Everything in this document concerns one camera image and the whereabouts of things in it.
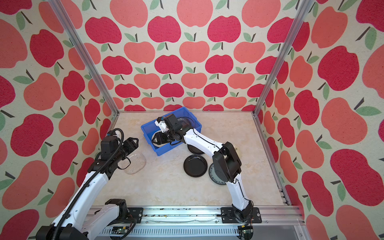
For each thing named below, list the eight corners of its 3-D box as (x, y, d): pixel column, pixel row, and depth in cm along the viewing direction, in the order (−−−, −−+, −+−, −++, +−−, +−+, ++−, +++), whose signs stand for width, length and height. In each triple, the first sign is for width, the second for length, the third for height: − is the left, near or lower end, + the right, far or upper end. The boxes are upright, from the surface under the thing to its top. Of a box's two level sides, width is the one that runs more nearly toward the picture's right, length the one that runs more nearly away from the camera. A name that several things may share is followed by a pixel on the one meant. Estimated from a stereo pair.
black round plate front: (183, 177, 89) (183, 175, 86) (184, 157, 97) (184, 154, 95) (207, 177, 89) (207, 175, 86) (206, 157, 97) (206, 154, 95)
